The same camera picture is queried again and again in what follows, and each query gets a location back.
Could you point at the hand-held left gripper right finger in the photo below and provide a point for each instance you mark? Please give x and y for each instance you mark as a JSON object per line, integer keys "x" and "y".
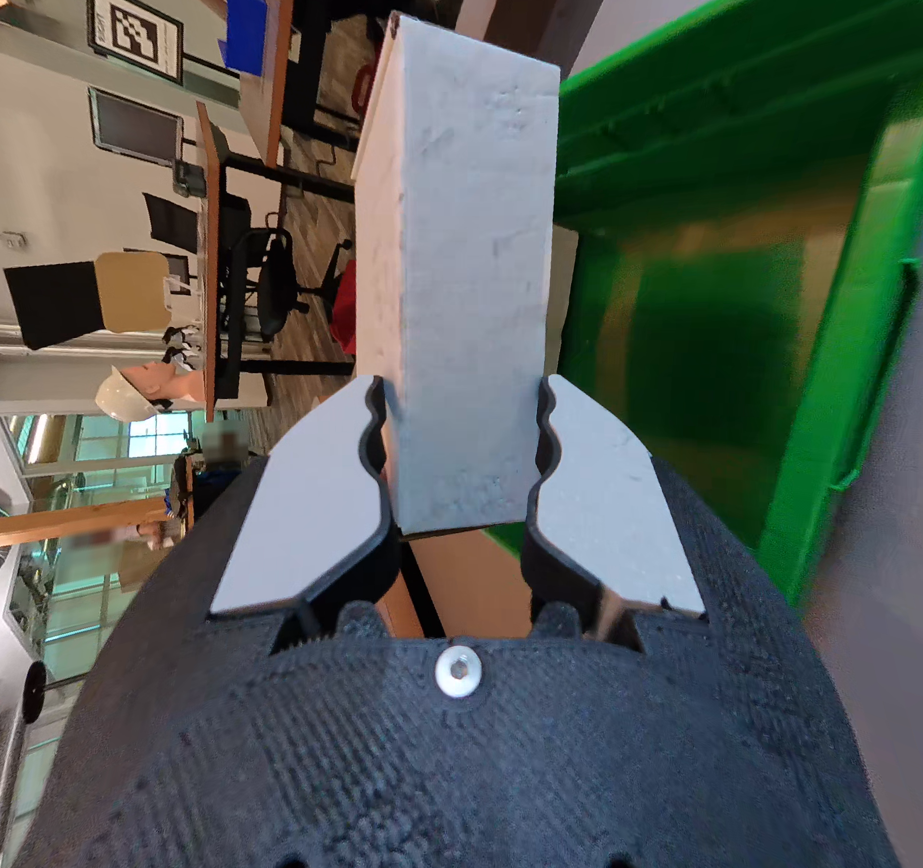
{"x": 613, "y": 507}

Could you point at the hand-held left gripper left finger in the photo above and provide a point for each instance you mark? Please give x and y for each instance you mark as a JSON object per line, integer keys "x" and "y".
{"x": 310, "y": 500}

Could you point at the long white cardboard box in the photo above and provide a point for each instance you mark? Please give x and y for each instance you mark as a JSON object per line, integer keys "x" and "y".
{"x": 461, "y": 269}

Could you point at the green plastic bin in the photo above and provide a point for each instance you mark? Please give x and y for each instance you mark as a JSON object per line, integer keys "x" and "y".
{"x": 721, "y": 125}

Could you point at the blue box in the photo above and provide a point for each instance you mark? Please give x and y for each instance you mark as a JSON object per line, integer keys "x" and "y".
{"x": 244, "y": 17}

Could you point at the mannequin head white helmet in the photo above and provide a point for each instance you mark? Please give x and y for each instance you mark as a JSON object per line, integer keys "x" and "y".
{"x": 137, "y": 392}

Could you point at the black office chair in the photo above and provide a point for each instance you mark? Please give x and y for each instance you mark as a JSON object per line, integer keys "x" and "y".
{"x": 278, "y": 284}

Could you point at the wooden desk black legs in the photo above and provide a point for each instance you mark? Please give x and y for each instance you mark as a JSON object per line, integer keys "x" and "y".
{"x": 281, "y": 53}
{"x": 211, "y": 269}

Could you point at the beige chair back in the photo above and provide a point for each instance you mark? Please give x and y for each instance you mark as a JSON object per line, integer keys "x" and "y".
{"x": 133, "y": 291}

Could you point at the black panel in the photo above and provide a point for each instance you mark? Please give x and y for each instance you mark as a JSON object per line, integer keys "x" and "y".
{"x": 171, "y": 222}
{"x": 54, "y": 305}

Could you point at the black white tag poster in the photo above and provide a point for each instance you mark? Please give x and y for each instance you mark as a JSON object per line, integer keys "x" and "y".
{"x": 133, "y": 28}

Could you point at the dark wall screen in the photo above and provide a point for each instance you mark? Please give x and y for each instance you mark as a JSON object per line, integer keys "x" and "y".
{"x": 133, "y": 125}

